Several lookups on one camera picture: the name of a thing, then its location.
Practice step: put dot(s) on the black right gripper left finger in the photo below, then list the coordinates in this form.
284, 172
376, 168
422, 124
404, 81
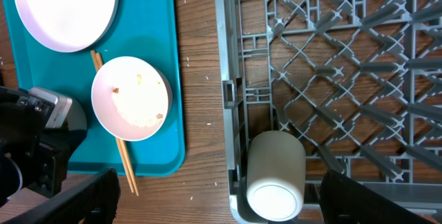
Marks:
92, 201

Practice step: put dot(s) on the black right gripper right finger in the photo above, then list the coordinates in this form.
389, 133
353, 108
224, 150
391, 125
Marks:
343, 200

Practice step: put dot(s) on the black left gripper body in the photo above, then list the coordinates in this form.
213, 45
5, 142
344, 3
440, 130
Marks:
33, 156

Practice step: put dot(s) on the white cup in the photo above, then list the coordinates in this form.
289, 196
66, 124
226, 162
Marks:
276, 169

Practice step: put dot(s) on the pink bowl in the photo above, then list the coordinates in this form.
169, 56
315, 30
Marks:
131, 99

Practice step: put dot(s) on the grey dishwasher rack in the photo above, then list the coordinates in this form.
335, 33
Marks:
357, 82

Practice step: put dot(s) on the wooden chopstick left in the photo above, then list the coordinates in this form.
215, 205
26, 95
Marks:
97, 61

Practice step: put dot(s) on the wooden chopstick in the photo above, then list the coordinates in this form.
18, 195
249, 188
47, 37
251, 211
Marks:
130, 168
97, 61

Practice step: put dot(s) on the wooden chopstick right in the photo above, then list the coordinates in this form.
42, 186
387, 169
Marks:
130, 168

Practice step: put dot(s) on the large white plate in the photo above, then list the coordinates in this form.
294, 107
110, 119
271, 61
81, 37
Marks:
67, 26

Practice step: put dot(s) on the teal serving tray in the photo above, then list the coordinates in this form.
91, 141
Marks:
142, 28

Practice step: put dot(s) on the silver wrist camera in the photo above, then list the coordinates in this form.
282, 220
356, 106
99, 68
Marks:
60, 104

